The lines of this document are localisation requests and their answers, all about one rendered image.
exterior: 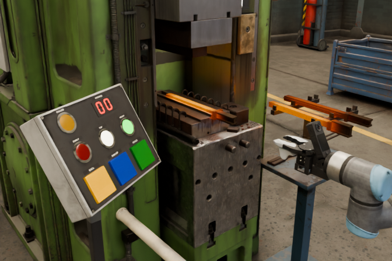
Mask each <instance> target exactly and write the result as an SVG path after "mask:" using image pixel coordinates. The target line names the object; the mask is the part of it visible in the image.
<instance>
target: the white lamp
mask: <svg viewBox="0 0 392 261"><path fill-rule="evenodd" d="M101 140H102V142H103V143H104V144H105V145H106V146H111V145H112V144H113V136H112V135H111V133H110V132H108V131H106V130H105V131H103V132H102V133H101Z"/></svg>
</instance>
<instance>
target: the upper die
mask: <svg viewBox="0 0 392 261"><path fill-rule="evenodd" d="M155 41H160V42H163V43H168V44H173V45H178V46H181V47H186V48H199V47H207V46H212V45H219V44H227V43H231V42H232V17H227V18H223V19H210V20H198V21H196V20H193V21H191V22H173V21H168V20H161V19H155Z"/></svg>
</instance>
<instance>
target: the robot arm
mask: <svg viewBox="0 0 392 261"><path fill-rule="evenodd" d="M306 128H307V131H308V133H309V136H310V139H311V140H309V139H305V138H302V137H296V136H289V135H288V136H284V137H283V138H284V139H286V140H289V141H291V143H289V142H286V141H284V140H280V139H276V140H273V142H274V143H275V144H276V145H277V146H278V147H279V152H280V156H281V158H282V159H284V160H285V159H286V158H287V157H288V155H291V156H295V155H296V154H297V158H296V163H295V170H296V171H299V172H301V173H304V174H306V175H310V174H313V175H315V176H317V177H320V178H322V179H325V180H326V181H328V180H329V179H331V180H333V181H335V182H338V183H340V184H342V185H345V186H347V187H349V188H350V189H351V190H350V195H349V203H348V211H347V215H346V227H347V229H348V230H349V231H350V232H351V233H353V234H354V235H356V236H358V237H361V238H366V239H372V238H375V237H377V235H378V234H379V230H381V229H386V228H391V227H392V195H391V194H392V171H391V170H390V169H388V168H385V167H383V166H382V165H380V164H374V163H371V162H369V161H366V160H363V159H361V158H358V157H355V156H352V155H350V154H347V153H344V152H341V151H338V152H336V153H335V152H331V150H330V147H329V145H328V142H327V139H326V136H325V134H324V131H323V127H322V125H321V122H320V121H314V122H311V123H308V124H307V125H306ZM298 166H299V168H300V169H302V168H304V172H303V171H300V170H298ZM309 170H310V172H309Z"/></svg>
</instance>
